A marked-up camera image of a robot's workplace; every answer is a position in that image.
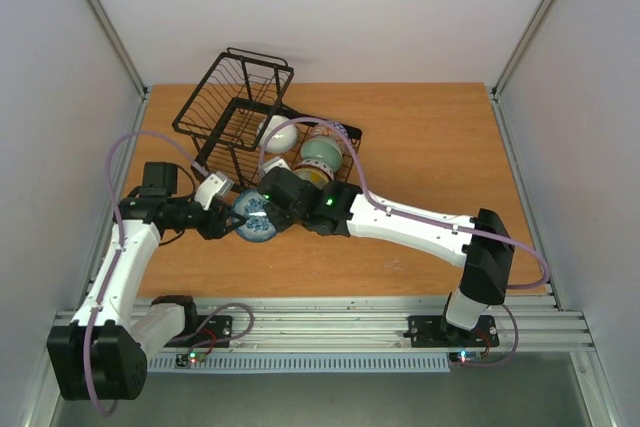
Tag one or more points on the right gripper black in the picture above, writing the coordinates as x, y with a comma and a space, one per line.
279, 204

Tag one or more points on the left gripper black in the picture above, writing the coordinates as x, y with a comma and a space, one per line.
217, 222

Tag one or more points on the blue floral white bowl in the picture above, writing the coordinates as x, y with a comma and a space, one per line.
257, 227

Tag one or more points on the yellow blue patterned bowl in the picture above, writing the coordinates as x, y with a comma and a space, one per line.
315, 176

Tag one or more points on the red white patterned bowl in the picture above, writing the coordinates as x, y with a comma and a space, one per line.
317, 164

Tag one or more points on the teal green bowl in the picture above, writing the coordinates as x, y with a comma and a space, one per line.
324, 149

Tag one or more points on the white ceramic bowl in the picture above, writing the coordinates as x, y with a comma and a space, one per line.
282, 141

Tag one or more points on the blue orange patterned bowl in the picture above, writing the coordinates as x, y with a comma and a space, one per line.
333, 130

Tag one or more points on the black wire dish rack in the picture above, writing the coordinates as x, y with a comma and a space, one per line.
227, 113

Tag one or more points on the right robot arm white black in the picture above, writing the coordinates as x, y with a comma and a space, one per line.
479, 245

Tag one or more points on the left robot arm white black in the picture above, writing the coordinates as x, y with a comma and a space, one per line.
102, 353

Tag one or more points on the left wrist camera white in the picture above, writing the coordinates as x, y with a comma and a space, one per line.
215, 185

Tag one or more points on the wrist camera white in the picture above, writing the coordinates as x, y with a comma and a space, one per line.
273, 163
215, 185

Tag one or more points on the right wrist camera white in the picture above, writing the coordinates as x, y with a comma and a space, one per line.
273, 163

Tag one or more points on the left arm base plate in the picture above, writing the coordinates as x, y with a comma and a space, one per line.
219, 328

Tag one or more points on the grey slotted cable duct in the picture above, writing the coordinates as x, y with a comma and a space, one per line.
285, 363

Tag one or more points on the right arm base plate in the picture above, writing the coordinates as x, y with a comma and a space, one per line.
431, 331

